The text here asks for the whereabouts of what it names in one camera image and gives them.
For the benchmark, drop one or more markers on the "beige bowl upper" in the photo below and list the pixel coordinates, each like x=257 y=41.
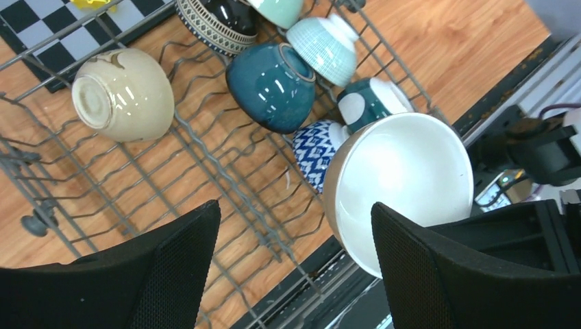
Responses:
x=124 y=95

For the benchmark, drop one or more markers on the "grey wire dish rack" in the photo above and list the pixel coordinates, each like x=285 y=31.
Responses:
x=68 y=192

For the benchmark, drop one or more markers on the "beige floral bowl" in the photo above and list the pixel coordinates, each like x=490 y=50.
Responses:
x=414 y=163

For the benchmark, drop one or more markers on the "mint green bowl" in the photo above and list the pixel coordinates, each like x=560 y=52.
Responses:
x=283 y=13

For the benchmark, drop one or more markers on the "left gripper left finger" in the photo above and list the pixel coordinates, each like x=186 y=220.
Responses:
x=155 y=280

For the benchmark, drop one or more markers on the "teal white dotted bowl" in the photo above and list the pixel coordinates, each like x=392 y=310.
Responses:
x=370 y=99

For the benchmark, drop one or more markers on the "dark teal glazed bowl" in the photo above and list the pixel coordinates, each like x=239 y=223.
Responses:
x=273 y=85

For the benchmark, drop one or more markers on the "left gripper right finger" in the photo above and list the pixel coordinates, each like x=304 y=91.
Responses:
x=514 y=267

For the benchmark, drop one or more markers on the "light blue striped bowl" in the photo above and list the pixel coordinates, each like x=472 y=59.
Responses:
x=327 y=45

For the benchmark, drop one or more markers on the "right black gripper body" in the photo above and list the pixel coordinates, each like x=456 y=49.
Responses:
x=544 y=150

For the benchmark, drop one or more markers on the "black white checkerboard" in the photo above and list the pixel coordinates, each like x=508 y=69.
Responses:
x=57 y=36

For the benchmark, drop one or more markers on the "blue zigzag bowl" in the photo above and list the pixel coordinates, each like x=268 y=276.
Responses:
x=315 y=145

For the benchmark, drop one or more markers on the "yellow toy car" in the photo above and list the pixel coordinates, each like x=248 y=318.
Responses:
x=89 y=4

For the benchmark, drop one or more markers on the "black patterned bowl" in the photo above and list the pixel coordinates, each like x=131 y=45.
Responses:
x=227 y=27

